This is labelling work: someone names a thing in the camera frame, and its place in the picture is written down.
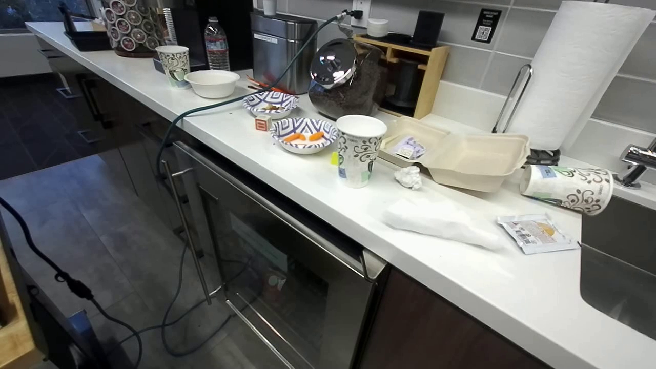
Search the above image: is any black cabinet handle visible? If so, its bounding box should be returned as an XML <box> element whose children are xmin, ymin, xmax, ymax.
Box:
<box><xmin>76</xmin><ymin>73</ymin><xmax>112</xmax><ymax>130</ymax></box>

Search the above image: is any white napkin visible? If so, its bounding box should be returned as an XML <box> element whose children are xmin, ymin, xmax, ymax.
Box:
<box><xmin>382</xmin><ymin>197</ymin><xmax>506</xmax><ymax>252</ymax></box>

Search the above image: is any white sachet with yellow print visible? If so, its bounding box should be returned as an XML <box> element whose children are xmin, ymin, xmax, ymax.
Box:
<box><xmin>496</xmin><ymin>213</ymin><xmax>580</xmax><ymax>255</ymax></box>

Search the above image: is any wooden shelf organiser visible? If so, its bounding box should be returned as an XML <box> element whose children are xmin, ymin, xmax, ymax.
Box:
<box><xmin>353</xmin><ymin>33</ymin><xmax>451</xmax><ymax>120</ymax></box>

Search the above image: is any paper towel roll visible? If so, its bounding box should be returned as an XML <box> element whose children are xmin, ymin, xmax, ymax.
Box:
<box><xmin>506</xmin><ymin>0</ymin><xmax>656</xmax><ymax>152</ymax></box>

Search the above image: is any black coffee machine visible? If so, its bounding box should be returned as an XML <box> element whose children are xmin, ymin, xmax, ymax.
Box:
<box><xmin>164</xmin><ymin>0</ymin><xmax>255</xmax><ymax>72</ymax></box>

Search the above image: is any glass jar of coffee beans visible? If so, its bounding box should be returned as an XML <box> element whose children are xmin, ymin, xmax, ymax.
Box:
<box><xmin>307</xmin><ymin>38</ymin><xmax>388</xmax><ymax>121</ymax></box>

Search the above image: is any blue patterned paper bowl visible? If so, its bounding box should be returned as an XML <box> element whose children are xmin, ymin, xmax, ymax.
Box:
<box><xmin>242</xmin><ymin>91</ymin><xmax>299</xmax><ymax>120</ymax></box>
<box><xmin>269</xmin><ymin>117</ymin><xmax>339</xmax><ymax>155</ymax></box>

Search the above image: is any black box device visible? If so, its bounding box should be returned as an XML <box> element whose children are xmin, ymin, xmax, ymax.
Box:
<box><xmin>411</xmin><ymin>10</ymin><xmax>446</xmax><ymax>47</ymax></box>

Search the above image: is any black wall sign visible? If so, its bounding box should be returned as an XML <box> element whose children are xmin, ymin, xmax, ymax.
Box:
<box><xmin>471</xmin><ymin>8</ymin><xmax>502</xmax><ymax>45</ymax></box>

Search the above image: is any bundle of orange sticks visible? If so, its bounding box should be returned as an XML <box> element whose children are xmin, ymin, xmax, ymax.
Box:
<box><xmin>245</xmin><ymin>75</ymin><xmax>292</xmax><ymax>96</ymax></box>

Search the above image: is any small purple sachet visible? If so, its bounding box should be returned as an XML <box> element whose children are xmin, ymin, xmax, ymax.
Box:
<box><xmin>393</xmin><ymin>136</ymin><xmax>426</xmax><ymax>161</ymax></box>

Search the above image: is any black cable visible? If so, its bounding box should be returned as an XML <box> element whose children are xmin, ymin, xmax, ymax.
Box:
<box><xmin>0</xmin><ymin>197</ymin><xmax>144</xmax><ymax>369</ymax></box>

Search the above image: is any clear water bottle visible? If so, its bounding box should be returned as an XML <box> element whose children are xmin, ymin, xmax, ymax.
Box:
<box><xmin>204</xmin><ymin>17</ymin><xmax>231</xmax><ymax>72</ymax></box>

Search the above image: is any wall socket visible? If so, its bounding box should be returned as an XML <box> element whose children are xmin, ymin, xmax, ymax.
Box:
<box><xmin>351</xmin><ymin>0</ymin><xmax>372</xmax><ymax>29</ymax></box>

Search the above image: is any chrome tap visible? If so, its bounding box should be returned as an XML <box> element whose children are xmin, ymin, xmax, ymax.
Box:
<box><xmin>614</xmin><ymin>137</ymin><xmax>656</xmax><ymax>189</ymax></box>

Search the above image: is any chrome jar lid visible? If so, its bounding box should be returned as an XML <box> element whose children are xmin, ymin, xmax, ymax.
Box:
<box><xmin>310</xmin><ymin>39</ymin><xmax>358</xmax><ymax>88</ymax></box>

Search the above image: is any steel sink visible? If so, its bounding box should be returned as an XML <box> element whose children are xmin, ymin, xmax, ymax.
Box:
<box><xmin>580</xmin><ymin>195</ymin><xmax>656</xmax><ymax>342</ymax></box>

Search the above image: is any white bowl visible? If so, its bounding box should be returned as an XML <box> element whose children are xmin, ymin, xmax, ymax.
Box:
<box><xmin>184</xmin><ymin>70</ymin><xmax>241</xmax><ymax>99</ymax></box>

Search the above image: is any chrome paper towel holder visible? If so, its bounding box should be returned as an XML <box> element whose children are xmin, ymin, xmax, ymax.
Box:
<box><xmin>491</xmin><ymin>64</ymin><xmax>562</xmax><ymax>166</ymax></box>

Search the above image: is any beige takeout container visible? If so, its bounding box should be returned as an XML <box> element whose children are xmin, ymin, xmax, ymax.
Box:
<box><xmin>379</xmin><ymin>115</ymin><xmax>531</xmax><ymax>193</ymax></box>

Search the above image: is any silver metal appliance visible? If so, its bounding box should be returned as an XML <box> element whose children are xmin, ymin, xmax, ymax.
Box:
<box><xmin>250</xmin><ymin>11</ymin><xmax>319</xmax><ymax>96</ymax></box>

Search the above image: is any coffee pod carousel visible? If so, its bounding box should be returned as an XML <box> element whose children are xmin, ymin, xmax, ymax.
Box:
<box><xmin>101</xmin><ymin>0</ymin><xmax>166</xmax><ymax>58</ymax></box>

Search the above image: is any crumpled white paper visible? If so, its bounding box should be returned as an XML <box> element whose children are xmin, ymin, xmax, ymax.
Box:
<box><xmin>394</xmin><ymin>166</ymin><xmax>423</xmax><ymax>190</ymax></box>

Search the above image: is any fridge door handle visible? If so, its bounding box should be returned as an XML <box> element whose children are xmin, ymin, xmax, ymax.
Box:
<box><xmin>161</xmin><ymin>159</ymin><xmax>214</xmax><ymax>306</ymax></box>

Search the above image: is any black tray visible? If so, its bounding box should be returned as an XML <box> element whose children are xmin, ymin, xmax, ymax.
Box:
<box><xmin>58</xmin><ymin>2</ymin><xmax>112</xmax><ymax>52</ymax></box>

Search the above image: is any beverage fridge door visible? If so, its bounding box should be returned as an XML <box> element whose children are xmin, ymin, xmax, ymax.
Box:
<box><xmin>173</xmin><ymin>140</ymin><xmax>388</xmax><ymax>369</ymax></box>

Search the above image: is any patterned paper cup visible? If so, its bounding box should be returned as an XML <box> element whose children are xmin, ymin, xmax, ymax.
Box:
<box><xmin>155</xmin><ymin>45</ymin><xmax>191</xmax><ymax>88</ymax></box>
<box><xmin>519</xmin><ymin>164</ymin><xmax>614</xmax><ymax>216</ymax></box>
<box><xmin>336</xmin><ymin>115</ymin><xmax>388</xmax><ymax>189</ymax></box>

